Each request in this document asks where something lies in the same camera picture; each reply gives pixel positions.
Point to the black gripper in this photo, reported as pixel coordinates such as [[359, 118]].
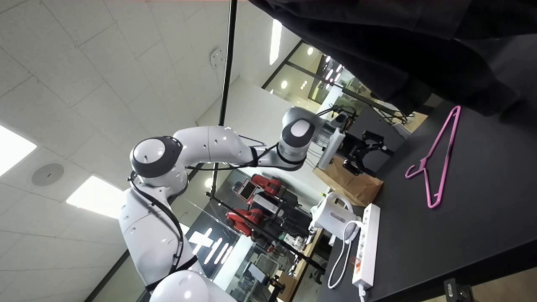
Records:
[[354, 152]]

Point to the pink clothes hanger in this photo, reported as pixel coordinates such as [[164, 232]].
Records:
[[433, 205]]

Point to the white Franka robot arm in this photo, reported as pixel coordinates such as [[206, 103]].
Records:
[[211, 143]]

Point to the black clothes rack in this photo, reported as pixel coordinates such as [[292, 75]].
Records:
[[228, 56]]

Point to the brown paper bag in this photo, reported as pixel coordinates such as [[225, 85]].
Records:
[[357, 187]]

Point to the white power strip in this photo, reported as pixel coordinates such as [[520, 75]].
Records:
[[367, 246]]

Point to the black garment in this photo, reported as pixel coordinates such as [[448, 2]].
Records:
[[391, 44]]

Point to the red robot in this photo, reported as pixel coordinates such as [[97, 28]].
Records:
[[262, 185]]

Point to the wooden table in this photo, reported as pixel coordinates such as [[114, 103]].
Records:
[[299, 269]]

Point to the black clamp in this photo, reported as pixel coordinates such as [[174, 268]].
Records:
[[456, 291]]

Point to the square ceiling light panel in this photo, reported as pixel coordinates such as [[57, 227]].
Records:
[[94, 197], [13, 150]]

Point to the round ceiling speaker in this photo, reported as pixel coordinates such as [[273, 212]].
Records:
[[47, 174]]

